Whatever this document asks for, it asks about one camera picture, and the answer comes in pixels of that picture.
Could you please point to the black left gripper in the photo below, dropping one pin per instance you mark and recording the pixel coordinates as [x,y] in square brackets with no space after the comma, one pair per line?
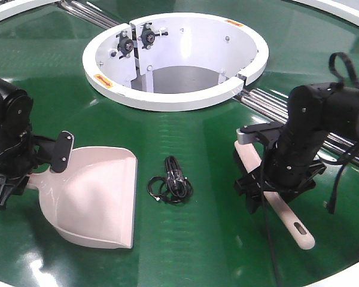
[20,153]

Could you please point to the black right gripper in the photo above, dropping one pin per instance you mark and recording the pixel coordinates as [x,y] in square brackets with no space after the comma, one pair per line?
[288,181]

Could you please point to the pink hand brush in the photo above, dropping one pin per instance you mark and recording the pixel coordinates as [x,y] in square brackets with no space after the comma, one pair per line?
[251,160]

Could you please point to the pink plastic dustpan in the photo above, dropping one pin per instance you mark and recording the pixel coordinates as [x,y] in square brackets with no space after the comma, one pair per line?
[92,202]

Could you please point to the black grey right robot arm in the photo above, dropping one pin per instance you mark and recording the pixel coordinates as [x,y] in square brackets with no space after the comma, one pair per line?
[290,149]

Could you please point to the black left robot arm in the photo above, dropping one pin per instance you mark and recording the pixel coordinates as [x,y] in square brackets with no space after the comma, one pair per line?
[15,107]

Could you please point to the chrome rollers near right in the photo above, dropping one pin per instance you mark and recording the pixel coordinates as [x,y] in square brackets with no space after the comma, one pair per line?
[273,105]

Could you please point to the chrome rollers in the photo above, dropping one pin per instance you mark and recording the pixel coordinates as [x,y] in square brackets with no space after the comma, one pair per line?
[273,105]
[88,14]

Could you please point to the orange warning sticker front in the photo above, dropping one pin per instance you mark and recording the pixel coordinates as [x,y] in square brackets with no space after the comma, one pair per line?
[104,80]

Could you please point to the orange warning sticker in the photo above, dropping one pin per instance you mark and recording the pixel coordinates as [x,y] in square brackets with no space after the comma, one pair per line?
[235,23]
[104,80]

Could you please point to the orange warning sticker back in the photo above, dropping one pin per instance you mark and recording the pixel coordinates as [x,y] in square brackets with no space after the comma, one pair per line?
[235,23]

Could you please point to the chrome rollers far left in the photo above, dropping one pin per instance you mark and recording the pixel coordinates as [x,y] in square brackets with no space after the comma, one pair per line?
[88,14]

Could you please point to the white outer rim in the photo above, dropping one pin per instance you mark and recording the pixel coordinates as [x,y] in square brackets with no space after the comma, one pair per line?
[11,8]

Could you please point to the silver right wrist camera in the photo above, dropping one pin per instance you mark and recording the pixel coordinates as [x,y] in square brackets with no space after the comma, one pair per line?
[265,133]

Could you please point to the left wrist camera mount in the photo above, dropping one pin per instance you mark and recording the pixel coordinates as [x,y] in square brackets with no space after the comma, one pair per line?
[61,152]

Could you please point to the white central ring housing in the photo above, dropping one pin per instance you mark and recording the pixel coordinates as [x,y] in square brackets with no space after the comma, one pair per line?
[202,62]

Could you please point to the left black bearing mount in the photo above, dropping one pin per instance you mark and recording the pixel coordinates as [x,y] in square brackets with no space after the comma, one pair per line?
[125,45]

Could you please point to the black bearing mount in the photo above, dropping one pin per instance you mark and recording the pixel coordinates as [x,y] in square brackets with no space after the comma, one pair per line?
[148,36]
[125,45]

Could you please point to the right black bearing mount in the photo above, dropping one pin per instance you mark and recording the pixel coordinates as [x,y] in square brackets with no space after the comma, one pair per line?
[148,36]

